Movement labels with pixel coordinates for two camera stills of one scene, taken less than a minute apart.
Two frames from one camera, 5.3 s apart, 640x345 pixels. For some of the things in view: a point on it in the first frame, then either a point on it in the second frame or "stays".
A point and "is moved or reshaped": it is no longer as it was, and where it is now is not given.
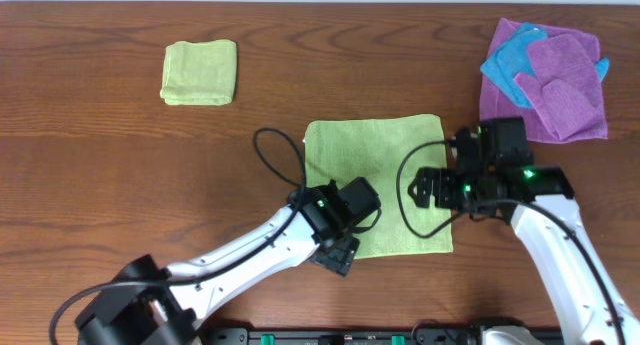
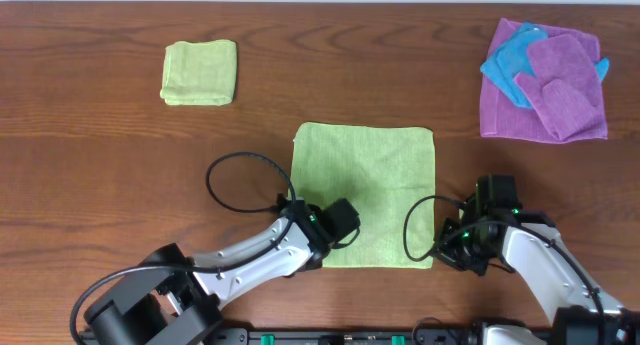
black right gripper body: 435,188 -> 451,250
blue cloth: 512,58 stays
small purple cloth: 564,84 stays
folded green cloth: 198,73 stays
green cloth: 388,152 is moved or reshaped
